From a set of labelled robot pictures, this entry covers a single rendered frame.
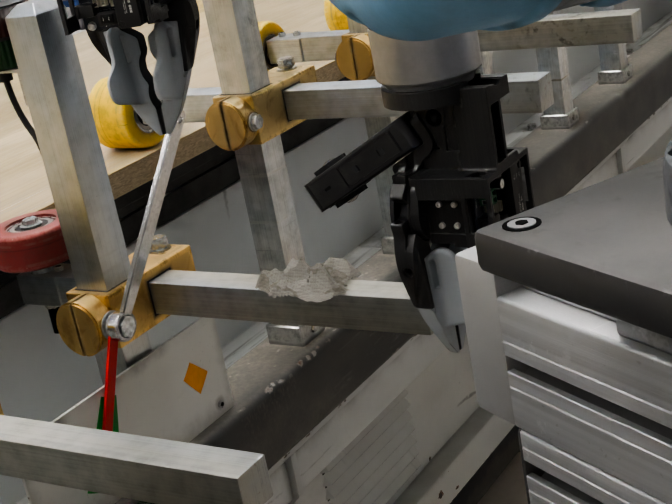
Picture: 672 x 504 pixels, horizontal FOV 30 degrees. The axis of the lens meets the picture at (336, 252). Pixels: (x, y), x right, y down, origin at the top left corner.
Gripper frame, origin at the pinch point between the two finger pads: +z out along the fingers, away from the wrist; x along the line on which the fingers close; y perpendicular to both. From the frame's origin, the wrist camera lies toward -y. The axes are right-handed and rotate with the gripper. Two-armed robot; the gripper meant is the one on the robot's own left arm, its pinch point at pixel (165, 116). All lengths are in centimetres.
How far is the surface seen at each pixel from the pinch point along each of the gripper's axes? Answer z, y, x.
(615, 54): 26, -115, 35
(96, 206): 6.5, 1.5, -7.1
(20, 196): 10.7, -19.0, -24.7
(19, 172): 10.7, -28.6, -29.3
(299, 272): 13.4, 3.2, 9.5
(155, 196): 6.1, 1.7, -1.7
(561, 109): 28, -91, 26
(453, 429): 83, -96, 2
